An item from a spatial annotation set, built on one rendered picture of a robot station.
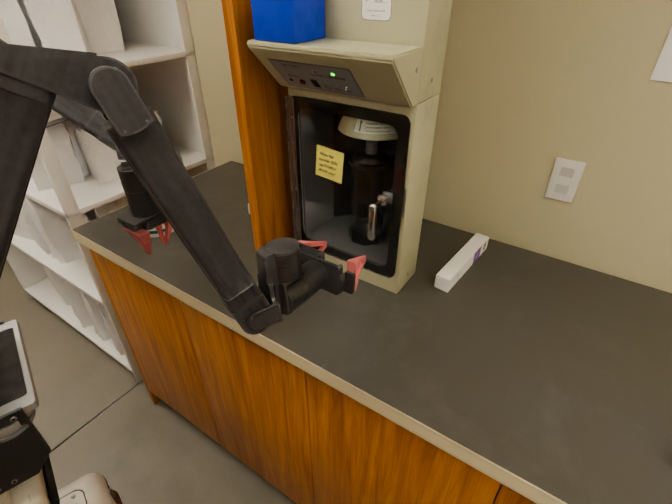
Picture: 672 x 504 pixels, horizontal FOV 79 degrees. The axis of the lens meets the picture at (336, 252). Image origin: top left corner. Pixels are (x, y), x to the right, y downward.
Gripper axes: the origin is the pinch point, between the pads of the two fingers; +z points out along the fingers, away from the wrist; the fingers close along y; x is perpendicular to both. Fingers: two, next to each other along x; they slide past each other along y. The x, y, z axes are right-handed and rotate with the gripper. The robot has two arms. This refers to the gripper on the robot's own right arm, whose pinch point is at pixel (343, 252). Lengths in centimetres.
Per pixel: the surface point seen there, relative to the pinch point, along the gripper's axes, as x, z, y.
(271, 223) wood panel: 8.3, 12.1, 31.4
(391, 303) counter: 19.6, 13.7, -6.0
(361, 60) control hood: -35.8, 3.4, -0.2
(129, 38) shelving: -28, 56, 152
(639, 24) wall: -41, 58, -36
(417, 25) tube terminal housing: -40.7, 14.5, -4.4
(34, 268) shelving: 94, 5, 219
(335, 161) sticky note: -12.7, 14.5, 12.2
